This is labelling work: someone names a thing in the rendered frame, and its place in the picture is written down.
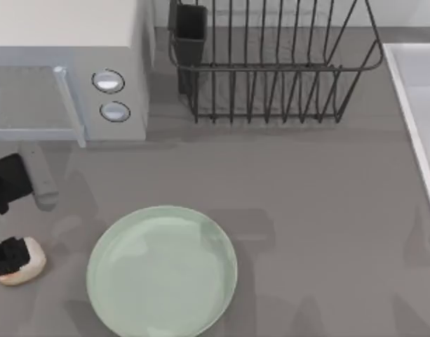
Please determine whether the pale bread roll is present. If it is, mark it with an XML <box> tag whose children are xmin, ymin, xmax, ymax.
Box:
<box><xmin>0</xmin><ymin>236</ymin><xmax>48</xmax><ymax>286</ymax></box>

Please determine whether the glass microwave door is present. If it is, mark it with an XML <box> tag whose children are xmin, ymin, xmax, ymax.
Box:
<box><xmin>0</xmin><ymin>65</ymin><xmax>86</xmax><ymax>148</ymax></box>

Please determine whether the small round microwave knob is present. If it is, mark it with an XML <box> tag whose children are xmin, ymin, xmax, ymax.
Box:
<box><xmin>99</xmin><ymin>100</ymin><xmax>132</xmax><ymax>124</ymax></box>

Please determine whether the large round microwave knob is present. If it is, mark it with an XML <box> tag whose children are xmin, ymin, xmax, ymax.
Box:
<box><xmin>90</xmin><ymin>68</ymin><xmax>126</xmax><ymax>95</ymax></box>

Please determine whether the pale green plate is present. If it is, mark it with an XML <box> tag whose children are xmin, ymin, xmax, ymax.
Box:
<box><xmin>86</xmin><ymin>205</ymin><xmax>239</xmax><ymax>337</ymax></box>

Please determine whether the pale microwave oven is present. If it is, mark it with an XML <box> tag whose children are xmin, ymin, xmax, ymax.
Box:
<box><xmin>0</xmin><ymin>0</ymin><xmax>156</xmax><ymax>143</ymax></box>

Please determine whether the black cutlery holder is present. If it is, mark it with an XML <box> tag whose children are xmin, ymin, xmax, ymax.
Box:
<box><xmin>168</xmin><ymin>0</ymin><xmax>209</xmax><ymax>95</ymax></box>

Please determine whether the pale blue door handle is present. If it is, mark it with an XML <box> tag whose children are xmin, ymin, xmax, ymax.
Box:
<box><xmin>53</xmin><ymin>65</ymin><xmax>87</xmax><ymax>148</ymax></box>

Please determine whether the black wire dish rack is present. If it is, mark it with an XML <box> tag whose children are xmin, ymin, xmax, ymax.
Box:
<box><xmin>167</xmin><ymin>0</ymin><xmax>384</xmax><ymax>125</ymax></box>

